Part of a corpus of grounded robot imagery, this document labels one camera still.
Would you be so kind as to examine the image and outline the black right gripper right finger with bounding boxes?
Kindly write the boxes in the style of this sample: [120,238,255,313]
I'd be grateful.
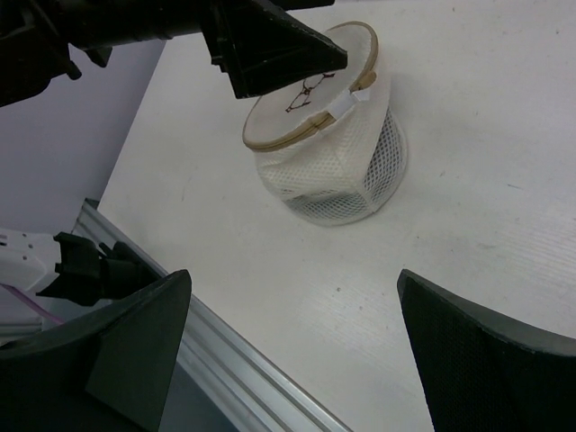
[397,269,575,431]

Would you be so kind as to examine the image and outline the aluminium table edge rail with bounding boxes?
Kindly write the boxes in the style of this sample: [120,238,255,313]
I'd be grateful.
[71,197,355,432]

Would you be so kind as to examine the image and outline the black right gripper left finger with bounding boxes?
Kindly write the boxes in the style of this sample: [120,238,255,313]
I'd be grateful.
[1,270,192,431]

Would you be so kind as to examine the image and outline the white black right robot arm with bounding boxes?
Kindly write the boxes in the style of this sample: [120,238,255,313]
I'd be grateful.
[1,231,575,431]

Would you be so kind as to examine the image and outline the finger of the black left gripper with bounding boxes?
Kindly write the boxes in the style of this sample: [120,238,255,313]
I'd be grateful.
[200,0,347,99]

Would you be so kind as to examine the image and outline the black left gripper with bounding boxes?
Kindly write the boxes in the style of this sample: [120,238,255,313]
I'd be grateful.
[0,0,337,108]

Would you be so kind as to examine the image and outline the white mesh laundry bag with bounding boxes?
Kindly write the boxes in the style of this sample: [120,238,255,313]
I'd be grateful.
[242,22,408,226]

